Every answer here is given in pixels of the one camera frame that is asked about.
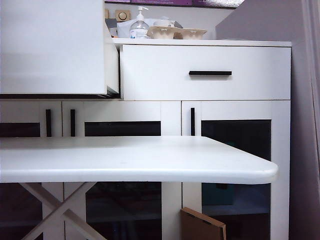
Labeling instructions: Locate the wide white drawer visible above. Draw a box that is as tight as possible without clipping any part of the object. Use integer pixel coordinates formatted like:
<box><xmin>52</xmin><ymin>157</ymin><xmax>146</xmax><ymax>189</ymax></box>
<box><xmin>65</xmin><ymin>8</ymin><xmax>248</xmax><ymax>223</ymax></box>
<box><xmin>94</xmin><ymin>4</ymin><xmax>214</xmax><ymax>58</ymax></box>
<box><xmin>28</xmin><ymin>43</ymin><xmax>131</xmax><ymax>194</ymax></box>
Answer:
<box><xmin>119</xmin><ymin>44</ymin><xmax>292</xmax><ymax>101</ymax></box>
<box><xmin>0</xmin><ymin>0</ymin><xmax>121</xmax><ymax>100</ymax></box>

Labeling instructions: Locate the white sideboard cabinet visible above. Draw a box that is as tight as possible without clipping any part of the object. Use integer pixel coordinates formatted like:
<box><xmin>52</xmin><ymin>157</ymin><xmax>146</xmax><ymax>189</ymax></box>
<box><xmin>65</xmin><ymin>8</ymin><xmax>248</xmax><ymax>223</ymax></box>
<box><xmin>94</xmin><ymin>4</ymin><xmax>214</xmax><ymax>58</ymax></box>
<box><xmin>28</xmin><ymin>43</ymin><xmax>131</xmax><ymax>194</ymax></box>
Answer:
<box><xmin>0</xmin><ymin>37</ymin><xmax>292</xmax><ymax>240</ymax></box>

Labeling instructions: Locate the white glass cabinet door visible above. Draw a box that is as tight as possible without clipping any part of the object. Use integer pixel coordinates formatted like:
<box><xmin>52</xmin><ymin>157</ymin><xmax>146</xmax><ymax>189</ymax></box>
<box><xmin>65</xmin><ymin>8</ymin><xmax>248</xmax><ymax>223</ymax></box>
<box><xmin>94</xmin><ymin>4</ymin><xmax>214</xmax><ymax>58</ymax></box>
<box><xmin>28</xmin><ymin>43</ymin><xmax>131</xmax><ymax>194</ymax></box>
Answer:
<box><xmin>0</xmin><ymin>101</ymin><xmax>63</xmax><ymax>240</ymax></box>
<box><xmin>62</xmin><ymin>101</ymin><xmax>182</xmax><ymax>240</ymax></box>
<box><xmin>181</xmin><ymin>100</ymin><xmax>292</xmax><ymax>240</ymax></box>

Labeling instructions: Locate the beige pulp cup tray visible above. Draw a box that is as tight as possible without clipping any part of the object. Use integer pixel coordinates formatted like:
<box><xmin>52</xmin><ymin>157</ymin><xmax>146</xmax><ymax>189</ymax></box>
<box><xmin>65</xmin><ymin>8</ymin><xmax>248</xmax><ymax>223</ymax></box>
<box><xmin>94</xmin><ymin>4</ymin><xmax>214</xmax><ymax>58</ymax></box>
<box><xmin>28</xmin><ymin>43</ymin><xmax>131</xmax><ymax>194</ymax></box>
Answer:
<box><xmin>146</xmin><ymin>24</ymin><xmax>208</xmax><ymax>41</ymax></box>

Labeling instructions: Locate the clear pump sanitizer bottle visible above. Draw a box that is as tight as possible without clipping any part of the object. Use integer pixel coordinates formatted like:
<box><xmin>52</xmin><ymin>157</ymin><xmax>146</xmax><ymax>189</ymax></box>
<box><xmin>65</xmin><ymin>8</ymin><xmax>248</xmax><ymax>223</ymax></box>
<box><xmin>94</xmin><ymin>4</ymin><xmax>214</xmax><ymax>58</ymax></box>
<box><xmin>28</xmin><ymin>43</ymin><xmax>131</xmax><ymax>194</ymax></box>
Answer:
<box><xmin>129</xmin><ymin>6</ymin><xmax>150</xmax><ymax>40</ymax></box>

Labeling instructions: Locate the white wipes pack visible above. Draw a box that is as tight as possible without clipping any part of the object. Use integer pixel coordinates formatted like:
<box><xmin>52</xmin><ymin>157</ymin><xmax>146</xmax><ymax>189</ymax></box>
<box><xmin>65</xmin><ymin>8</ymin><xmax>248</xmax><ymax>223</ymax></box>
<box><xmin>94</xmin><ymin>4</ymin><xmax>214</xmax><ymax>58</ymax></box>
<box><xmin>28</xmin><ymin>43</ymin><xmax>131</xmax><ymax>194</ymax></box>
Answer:
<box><xmin>116</xmin><ymin>19</ymin><xmax>137</xmax><ymax>39</ymax></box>

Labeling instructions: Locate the white table leg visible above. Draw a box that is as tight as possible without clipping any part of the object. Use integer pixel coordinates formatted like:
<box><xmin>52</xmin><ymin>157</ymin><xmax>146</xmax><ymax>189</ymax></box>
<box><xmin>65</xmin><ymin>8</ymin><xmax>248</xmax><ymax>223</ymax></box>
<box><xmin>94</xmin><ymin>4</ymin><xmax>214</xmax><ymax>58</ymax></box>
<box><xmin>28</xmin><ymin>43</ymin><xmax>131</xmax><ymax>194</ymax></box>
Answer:
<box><xmin>19</xmin><ymin>182</ymin><xmax>108</xmax><ymax>240</ymax></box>
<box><xmin>21</xmin><ymin>181</ymin><xmax>97</xmax><ymax>240</ymax></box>

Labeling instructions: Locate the grey card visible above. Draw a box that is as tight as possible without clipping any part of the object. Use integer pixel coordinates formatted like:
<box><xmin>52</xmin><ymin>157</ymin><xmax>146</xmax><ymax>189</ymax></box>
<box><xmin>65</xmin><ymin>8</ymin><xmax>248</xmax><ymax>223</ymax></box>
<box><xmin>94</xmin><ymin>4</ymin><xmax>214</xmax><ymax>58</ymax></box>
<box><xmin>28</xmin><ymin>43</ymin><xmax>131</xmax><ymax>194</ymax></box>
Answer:
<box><xmin>105</xmin><ymin>18</ymin><xmax>118</xmax><ymax>36</ymax></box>

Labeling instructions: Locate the brown cardboard sheet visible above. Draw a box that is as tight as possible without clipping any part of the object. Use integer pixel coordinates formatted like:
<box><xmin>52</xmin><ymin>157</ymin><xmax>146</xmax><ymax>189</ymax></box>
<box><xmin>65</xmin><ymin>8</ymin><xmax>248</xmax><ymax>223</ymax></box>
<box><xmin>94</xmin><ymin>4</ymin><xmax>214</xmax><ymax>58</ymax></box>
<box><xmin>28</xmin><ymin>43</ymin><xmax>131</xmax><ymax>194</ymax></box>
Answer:
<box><xmin>180</xmin><ymin>207</ymin><xmax>227</xmax><ymax>240</ymax></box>

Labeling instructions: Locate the black door handle bar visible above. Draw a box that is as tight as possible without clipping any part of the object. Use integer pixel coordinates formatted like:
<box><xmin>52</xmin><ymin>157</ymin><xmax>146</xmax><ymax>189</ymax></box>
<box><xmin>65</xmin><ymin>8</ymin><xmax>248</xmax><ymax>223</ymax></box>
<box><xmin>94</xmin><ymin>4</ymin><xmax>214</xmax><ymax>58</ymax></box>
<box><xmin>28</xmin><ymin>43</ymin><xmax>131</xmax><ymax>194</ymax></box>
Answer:
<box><xmin>190</xmin><ymin>107</ymin><xmax>196</xmax><ymax>137</ymax></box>
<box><xmin>45</xmin><ymin>109</ymin><xmax>52</xmax><ymax>138</ymax></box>
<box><xmin>70</xmin><ymin>109</ymin><xmax>76</xmax><ymax>137</ymax></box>

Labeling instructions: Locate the black drawer handle bar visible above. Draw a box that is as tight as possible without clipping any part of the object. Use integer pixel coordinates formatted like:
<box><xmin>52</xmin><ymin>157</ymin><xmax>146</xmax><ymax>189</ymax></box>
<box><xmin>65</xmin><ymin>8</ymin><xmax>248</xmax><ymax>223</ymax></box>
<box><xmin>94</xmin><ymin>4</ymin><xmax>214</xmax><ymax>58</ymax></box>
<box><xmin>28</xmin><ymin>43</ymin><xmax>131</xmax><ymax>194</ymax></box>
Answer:
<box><xmin>188</xmin><ymin>70</ymin><xmax>233</xmax><ymax>77</ymax></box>

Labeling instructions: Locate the purple wall poster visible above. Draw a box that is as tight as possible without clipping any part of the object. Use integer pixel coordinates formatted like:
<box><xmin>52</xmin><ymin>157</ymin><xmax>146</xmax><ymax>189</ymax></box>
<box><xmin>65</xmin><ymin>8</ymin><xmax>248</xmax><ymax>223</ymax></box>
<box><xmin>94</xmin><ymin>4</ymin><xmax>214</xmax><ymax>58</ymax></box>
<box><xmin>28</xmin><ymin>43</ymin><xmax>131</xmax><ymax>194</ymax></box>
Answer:
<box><xmin>104</xmin><ymin>0</ymin><xmax>245</xmax><ymax>8</ymax></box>

